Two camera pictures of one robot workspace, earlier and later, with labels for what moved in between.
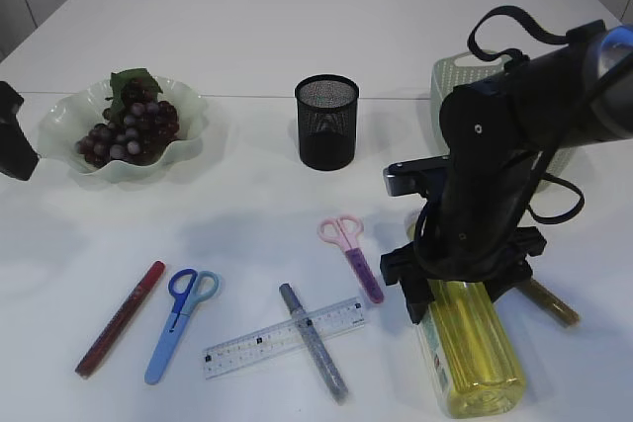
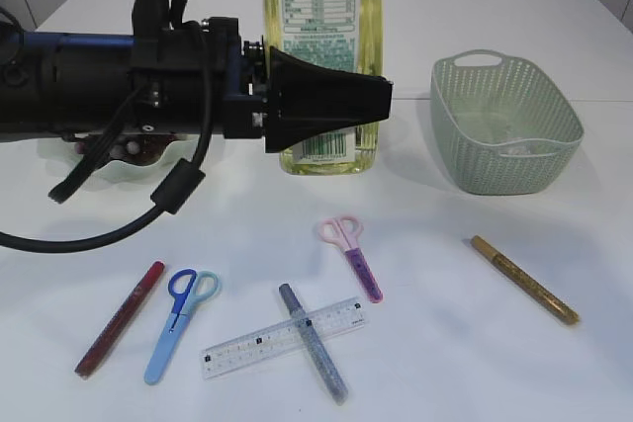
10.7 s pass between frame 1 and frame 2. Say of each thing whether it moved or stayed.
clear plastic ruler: stayed
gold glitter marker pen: stayed
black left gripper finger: moved
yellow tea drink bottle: moved
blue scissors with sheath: stayed
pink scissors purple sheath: stayed
